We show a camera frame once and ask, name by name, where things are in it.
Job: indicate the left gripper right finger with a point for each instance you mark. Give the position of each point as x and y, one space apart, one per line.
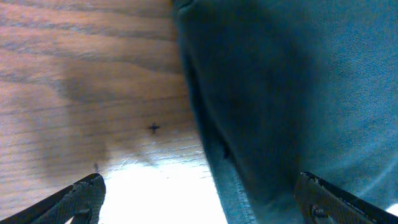
321 202

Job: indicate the black Nike t-shirt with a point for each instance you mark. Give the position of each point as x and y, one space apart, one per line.
287 86

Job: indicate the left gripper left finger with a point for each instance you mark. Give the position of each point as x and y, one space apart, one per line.
80 202

